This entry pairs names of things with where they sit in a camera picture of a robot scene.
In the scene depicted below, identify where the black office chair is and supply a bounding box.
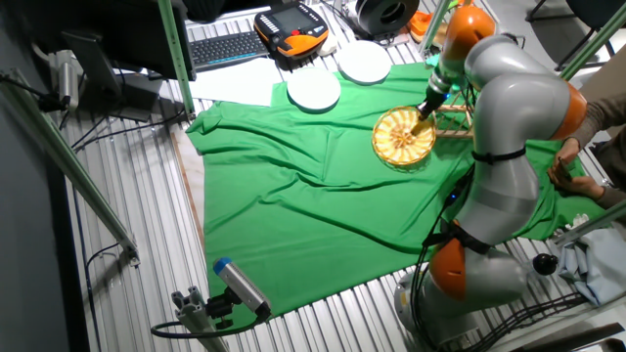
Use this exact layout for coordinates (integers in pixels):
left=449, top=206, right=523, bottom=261
left=524, top=0, right=626, bottom=72

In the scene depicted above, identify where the white round plate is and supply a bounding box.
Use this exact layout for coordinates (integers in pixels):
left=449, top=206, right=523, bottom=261
left=336, top=39, right=393, bottom=85
left=286, top=66, right=342, bottom=112

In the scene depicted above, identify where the silver camera with blue cap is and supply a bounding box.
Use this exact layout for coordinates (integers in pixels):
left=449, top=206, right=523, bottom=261
left=212, top=256, right=273, bottom=322

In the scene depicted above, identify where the orange plastic object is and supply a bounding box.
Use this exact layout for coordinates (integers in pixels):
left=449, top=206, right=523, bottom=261
left=408, top=9, right=435, bottom=44

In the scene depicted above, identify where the black round knob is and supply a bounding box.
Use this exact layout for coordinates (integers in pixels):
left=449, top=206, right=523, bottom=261
left=532, top=252, right=559, bottom=277

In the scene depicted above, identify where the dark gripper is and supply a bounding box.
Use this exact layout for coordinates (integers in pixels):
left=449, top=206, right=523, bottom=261
left=412, top=72, right=454, bottom=138

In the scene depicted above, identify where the black monitor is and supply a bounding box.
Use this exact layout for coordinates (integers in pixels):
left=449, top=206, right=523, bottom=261
left=61, top=0, right=198, bottom=123

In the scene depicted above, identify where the orange black teach pendant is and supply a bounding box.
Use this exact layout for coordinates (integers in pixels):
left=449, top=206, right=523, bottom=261
left=253, top=0, right=331, bottom=61

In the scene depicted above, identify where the black filament spool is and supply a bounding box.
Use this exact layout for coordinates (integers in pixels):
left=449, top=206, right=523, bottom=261
left=353, top=0, right=422, bottom=39

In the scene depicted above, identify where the person left forearm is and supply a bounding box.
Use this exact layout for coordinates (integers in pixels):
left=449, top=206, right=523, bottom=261
left=595, top=184, right=626, bottom=212

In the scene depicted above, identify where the white paper sheet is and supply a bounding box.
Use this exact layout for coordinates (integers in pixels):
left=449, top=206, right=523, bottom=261
left=187, top=57, right=286, bottom=109

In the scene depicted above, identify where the green cloth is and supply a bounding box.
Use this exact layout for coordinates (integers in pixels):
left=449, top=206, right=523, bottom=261
left=185, top=52, right=607, bottom=327

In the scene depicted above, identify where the black floor cable bundle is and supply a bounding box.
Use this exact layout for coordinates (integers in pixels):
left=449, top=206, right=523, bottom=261
left=467, top=291, right=591, bottom=352

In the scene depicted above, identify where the aluminium profile camera mount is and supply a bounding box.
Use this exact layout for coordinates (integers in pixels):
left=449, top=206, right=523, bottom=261
left=170, top=286, right=230, bottom=352

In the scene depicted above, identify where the person left hand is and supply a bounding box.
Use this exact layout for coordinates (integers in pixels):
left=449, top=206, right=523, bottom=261
left=551, top=174, right=606, bottom=201

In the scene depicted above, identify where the light blue cloth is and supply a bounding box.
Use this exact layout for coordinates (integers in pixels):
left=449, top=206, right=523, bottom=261
left=557, top=226, right=626, bottom=307

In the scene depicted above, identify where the metal frame beam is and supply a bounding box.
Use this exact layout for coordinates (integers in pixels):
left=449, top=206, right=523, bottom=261
left=0, top=67, right=142, bottom=268
left=559, top=2, right=626, bottom=82
left=552, top=198, right=626, bottom=247
left=419, top=0, right=454, bottom=56
left=156, top=0, right=198, bottom=120

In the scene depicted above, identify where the person right forearm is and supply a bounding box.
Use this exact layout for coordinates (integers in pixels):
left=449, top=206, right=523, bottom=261
left=569, top=93, right=626, bottom=151

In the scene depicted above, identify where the black camera cable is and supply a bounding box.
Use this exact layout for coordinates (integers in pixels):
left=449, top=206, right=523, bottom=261
left=150, top=312, right=268, bottom=340

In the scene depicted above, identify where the wooden dish rack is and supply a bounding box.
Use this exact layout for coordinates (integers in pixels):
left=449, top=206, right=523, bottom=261
left=433, top=92, right=477, bottom=140

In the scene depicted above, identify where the orange woven basket dish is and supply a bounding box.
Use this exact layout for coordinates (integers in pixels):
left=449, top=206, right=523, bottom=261
left=371, top=105, right=438, bottom=168

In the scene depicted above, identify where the silver cylindrical camera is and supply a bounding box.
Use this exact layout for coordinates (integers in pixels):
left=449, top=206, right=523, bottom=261
left=55, top=48, right=80, bottom=112

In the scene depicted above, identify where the person right hand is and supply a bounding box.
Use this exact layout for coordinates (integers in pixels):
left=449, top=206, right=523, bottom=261
left=547, top=137, right=583, bottom=182

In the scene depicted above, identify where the black keyboard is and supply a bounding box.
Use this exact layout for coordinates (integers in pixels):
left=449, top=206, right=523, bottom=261
left=188, top=29, right=270, bottom=72

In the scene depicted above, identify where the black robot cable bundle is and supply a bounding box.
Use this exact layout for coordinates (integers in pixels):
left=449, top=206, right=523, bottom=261
left=409, top=163, right=478, bottom=349

